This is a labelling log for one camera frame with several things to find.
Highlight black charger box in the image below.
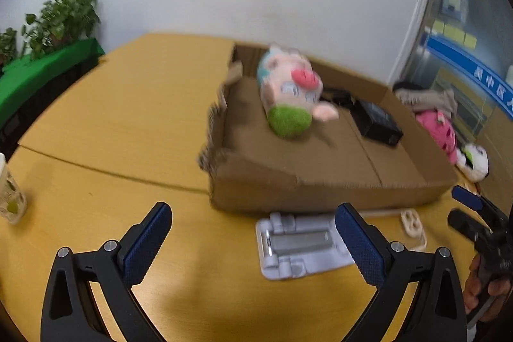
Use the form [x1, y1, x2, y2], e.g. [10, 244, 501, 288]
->
[350, 100, 403, 147]

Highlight black sunglasses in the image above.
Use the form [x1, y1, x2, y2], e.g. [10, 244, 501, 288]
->
[321, 88, 354, 110]

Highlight teal pink plush toy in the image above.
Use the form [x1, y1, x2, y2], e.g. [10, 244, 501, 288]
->
[256, 44, 339, 139]

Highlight person right hand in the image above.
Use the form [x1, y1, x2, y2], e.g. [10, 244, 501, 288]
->
[463, 254, 511, 322]

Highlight beige phone case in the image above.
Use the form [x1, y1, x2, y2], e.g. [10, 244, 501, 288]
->
[358, 206, 429, 251]

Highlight grey beige cloth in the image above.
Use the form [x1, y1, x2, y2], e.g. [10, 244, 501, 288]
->
[392, 81, 457, 120]

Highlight clear drink bottle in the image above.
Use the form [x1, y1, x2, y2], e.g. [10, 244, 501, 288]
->
[0, 154, 27, 224]

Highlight grey phone stand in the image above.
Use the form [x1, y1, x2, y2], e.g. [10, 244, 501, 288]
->
[256, 213, 354, 280]

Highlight brown cardboard box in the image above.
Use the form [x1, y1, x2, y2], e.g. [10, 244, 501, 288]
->
[198, 43, 457, 213]

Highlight green planter shelf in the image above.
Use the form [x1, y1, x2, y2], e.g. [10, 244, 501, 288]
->
[1, 38, 104, 126]

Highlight small potted plant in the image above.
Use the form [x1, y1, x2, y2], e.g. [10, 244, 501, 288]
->
[0, 28, 17, 67]

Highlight green potted plant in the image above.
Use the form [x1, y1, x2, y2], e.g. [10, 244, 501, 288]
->
[21, 0, 101, 60]

